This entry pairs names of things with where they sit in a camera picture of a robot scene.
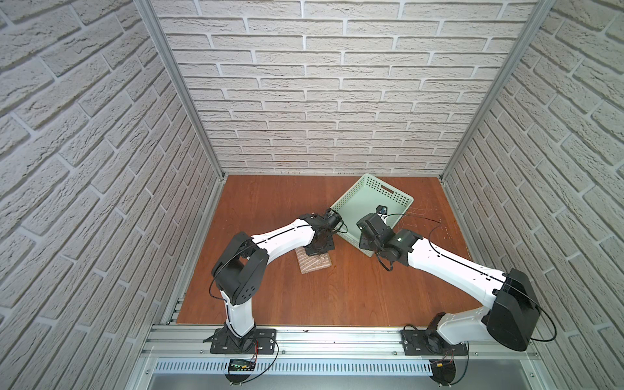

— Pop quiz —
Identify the striped brown white dishcloth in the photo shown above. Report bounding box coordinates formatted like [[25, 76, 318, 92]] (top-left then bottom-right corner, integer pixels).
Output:
[[295, 247, 332, 275]]

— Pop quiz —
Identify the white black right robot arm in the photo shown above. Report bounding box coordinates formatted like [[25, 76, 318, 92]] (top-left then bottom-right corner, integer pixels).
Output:
[[357, 213, 541, 354]]

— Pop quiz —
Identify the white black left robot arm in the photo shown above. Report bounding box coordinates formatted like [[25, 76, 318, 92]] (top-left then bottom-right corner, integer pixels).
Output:
[[211, 209, 344, 341]]

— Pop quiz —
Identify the mint green perforated basket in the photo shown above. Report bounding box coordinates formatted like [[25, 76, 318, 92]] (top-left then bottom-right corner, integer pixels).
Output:
[[331, 174, 414, 257]]

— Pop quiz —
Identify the perforated metal vent strip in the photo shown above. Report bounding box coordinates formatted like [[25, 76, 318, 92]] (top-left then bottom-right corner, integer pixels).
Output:
[[153, 357, 432, 376]]

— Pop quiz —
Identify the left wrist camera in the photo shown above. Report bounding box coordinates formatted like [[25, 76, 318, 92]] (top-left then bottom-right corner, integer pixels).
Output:
[[323, 208, 342, 230]]

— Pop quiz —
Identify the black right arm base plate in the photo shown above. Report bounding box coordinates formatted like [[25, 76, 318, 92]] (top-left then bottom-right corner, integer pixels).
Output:
[[400, 328, 468, 358]]

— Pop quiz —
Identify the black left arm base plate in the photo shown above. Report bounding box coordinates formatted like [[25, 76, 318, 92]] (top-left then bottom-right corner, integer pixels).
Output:
[[204, 326, 277, 355]]

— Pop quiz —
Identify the right controller board with wires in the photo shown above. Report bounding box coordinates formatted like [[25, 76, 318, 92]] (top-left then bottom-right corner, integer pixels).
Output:
[[430, 360, 457, 387]]

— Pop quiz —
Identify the controller board with wires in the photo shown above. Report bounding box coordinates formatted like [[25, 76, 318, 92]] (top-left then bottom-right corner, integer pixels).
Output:
[[430, 360, 457, 387], [225, 358, 256, 384]]

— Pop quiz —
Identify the left controller board with wires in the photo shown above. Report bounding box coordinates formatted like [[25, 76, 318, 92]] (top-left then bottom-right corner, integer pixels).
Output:
[[225, 358, 256, 384]]

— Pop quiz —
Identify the aluminium front rail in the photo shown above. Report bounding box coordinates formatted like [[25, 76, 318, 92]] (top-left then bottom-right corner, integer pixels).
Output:
[[139, 325, 541, 362]]

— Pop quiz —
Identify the aluminium corner post right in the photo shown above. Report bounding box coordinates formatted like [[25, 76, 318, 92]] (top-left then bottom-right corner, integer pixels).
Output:
[[439, 0, 556, 186]]

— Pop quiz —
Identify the aluminium corner post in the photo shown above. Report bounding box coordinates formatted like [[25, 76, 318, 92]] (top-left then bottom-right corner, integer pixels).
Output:
[[439, 0, 556, 186], [135, 0, 226, 182]]

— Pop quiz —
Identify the aluminium corner post left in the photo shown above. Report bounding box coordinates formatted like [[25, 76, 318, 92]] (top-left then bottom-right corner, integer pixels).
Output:
[[135, 0, 226, 182]]

